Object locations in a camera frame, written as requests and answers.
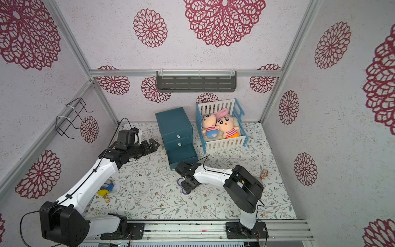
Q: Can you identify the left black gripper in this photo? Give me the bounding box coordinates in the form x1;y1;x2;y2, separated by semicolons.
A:
128;137;159;160

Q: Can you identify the teal bottom drawer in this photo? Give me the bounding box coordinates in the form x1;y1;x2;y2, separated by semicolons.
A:
166;144;198;170

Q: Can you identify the teal three-drawer cabinet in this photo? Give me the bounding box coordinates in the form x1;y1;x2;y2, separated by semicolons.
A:
155;107;193;151

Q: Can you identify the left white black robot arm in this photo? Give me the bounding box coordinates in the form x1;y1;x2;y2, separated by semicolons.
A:
39;128;160;247

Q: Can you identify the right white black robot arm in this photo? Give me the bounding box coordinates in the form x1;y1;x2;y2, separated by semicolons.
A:
175;162;268;239

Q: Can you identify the plush doll blue striped shirt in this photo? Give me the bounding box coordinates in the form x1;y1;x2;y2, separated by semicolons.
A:
202;114;219;139

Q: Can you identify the blue white toy crib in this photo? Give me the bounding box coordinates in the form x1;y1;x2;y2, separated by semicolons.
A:
196;99;248;153

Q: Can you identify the plush doll orange striped shirt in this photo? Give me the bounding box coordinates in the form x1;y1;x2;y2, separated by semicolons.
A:
216;109;240;139

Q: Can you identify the yellow keyring toy left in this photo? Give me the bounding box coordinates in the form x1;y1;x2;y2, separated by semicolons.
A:
97;181;114;203

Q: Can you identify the brown keyring toy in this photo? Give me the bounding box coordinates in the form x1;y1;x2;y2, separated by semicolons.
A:
259;169;269;180

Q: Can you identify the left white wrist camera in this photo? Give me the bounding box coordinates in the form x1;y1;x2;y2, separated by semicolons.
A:
132;127;142;145

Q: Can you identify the grey wall shelf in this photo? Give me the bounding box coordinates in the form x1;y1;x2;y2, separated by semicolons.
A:
156;71;237;93

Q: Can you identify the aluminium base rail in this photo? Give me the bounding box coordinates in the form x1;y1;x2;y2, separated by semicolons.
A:
74;220;314;246

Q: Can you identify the black wire wall rack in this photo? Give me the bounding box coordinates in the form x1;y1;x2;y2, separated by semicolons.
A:
55;97;92;139

